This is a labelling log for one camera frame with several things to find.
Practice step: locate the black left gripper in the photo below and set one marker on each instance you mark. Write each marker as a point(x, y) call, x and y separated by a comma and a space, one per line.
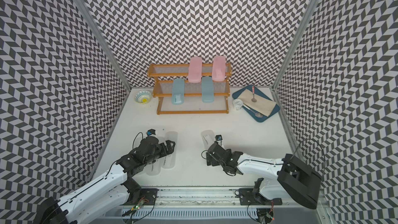
point(170, 149)

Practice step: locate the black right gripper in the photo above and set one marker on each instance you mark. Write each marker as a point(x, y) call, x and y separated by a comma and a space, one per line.
point(214, 163)

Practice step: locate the clear pencil case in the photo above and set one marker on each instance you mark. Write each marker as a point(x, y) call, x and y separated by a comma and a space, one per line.
point(153, 167)
point(208, 138)
point(170, 160)
point(138, 170)

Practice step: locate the teal pencil case with label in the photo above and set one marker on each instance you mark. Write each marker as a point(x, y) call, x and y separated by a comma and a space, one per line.
point(178, 91)

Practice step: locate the teal pencil case plain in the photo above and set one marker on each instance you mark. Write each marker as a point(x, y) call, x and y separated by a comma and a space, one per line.
point(207, 87)

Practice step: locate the pink pencil case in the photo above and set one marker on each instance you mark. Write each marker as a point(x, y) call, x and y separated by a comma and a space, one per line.
point(219, 68)
point(195, 70)

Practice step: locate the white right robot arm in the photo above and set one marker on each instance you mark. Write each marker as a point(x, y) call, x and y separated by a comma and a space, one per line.
point(288, 177)

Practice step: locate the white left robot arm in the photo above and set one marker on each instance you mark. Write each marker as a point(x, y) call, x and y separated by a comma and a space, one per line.
point(113, 188)

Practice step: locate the wooden three-tier shelf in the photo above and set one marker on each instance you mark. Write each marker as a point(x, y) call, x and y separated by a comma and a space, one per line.
point(164, 74)

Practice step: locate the patterned ceramic bowl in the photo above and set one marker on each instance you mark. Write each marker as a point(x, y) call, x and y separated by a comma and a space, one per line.
point(143, 97)

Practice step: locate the teal plastic tray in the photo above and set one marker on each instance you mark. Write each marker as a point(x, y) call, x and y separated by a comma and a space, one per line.
point(259, 93)

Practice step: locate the beige cloth napkin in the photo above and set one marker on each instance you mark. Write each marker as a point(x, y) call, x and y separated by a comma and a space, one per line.
point(263, 105)

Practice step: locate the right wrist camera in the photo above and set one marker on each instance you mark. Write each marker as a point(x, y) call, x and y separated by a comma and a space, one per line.
point(219, 138)

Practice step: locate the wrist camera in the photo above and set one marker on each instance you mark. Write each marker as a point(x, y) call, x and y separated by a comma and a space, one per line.
point(151, 132)
point(219, 138)

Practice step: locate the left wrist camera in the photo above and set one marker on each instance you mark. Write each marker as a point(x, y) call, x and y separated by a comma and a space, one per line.
point(151, 132)

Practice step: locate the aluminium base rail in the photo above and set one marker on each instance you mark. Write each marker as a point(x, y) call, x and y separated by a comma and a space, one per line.
point(199, 203)

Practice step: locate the large white-handled spoon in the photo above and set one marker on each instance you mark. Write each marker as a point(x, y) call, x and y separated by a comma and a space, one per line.
point(257, 114)

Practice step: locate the small pink-handled spoon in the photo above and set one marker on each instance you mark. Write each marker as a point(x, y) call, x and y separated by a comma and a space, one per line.
point(253, 95)

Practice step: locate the aluminium corner post left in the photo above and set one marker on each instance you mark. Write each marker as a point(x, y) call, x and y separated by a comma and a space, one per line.
point(101, 40)

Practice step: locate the aluminium corner post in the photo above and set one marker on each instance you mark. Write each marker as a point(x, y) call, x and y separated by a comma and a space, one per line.
point(101, 40)
point(295, 42)

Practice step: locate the aluminium corner post right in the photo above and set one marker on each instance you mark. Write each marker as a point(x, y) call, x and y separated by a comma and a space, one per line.
point(295, 42)

